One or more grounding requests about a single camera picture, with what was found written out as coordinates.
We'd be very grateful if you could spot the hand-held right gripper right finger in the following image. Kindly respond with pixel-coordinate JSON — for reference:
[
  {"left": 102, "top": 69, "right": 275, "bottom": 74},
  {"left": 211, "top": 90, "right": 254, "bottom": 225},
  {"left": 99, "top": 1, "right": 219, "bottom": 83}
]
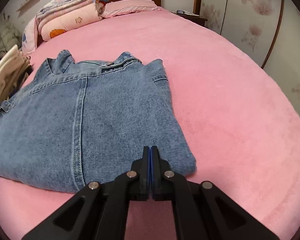
[{"left": 150, "top": 146, "right": 280, "bottom": 240}]

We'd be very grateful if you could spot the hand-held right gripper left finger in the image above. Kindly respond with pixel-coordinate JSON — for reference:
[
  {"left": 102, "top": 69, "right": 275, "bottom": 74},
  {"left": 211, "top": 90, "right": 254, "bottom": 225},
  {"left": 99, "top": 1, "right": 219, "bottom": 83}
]
[{"left": 21, "top": 146, "right": 150, "bottom": 240}]

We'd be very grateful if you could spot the blue denim jacket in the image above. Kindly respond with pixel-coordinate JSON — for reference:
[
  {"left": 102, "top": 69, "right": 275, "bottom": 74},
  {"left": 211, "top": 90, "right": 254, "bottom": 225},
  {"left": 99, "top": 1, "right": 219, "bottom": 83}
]
[{"left": 0, "top": 50, "right": 197, "bottom": 193}]

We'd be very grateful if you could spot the pink bed blanket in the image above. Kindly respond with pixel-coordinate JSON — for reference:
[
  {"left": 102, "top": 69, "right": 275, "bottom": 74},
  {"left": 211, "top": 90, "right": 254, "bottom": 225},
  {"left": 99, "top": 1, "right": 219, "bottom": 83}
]
[{"left": 0, "top": 0, "right": 300, "bottom": 240}]

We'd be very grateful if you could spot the brown wooden nightstand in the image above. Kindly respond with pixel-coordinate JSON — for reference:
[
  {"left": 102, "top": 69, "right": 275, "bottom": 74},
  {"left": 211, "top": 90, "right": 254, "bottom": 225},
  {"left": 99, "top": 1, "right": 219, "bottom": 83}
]
[{"left": 175, "top": 11, "right": 208, "bottom": 28}]

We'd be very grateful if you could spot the pink pillow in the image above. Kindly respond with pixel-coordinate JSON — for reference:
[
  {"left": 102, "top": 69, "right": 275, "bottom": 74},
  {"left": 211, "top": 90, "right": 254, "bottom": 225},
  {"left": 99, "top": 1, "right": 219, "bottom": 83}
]
[{"left": 100, "top": 0, "right": 163, "bottom": 18}]

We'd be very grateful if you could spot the pink folded quilt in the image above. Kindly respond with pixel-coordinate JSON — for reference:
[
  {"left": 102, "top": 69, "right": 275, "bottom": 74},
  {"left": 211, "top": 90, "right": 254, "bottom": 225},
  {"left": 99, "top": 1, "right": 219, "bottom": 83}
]
[{"left": 37, "top": 2, "right": 104, "bottom": 40}]

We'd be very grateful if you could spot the white fleece folded garment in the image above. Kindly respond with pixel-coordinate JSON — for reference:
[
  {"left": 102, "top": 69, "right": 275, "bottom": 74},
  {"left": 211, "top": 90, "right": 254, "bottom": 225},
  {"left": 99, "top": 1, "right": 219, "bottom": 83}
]
[{"left": 0, "top": 44, "right": 28, "bottom": 114}]

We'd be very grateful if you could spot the pink printed cushion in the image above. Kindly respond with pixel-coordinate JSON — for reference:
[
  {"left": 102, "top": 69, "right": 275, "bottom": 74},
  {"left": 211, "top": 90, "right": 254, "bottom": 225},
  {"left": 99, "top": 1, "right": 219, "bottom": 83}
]
[{"left": 21, "top": 16, "right": 39, "bottom": 55}]

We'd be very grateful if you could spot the floral sliding-door wardrobe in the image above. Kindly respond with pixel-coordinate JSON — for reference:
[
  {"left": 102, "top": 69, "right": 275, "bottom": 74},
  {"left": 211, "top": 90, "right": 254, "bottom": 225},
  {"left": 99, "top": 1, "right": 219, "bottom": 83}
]
[{"left": 194, "top": 0, "right": 300, "bottom": 133}]

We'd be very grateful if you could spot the floral folded quilt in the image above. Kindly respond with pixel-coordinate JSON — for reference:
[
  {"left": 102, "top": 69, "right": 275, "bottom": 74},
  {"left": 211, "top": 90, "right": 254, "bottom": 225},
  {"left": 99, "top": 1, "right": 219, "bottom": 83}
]
[{"left": 36, "top": 0, "right": 102, "bottom": 20}]

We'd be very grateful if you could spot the grey puffer jacket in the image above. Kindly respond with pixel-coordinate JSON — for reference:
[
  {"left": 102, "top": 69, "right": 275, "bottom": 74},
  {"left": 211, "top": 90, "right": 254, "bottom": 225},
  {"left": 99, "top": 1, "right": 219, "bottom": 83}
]
[{"left": 0, "top": 21, "right": 22, "bottom": 55}]

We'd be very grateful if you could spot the wooden wall shelf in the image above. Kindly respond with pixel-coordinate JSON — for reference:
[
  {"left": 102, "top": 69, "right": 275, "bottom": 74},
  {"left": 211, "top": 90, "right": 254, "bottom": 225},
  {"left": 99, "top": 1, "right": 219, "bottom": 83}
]
[{"left": 16, "top": 0, "right": 43, "bottom": 18}]

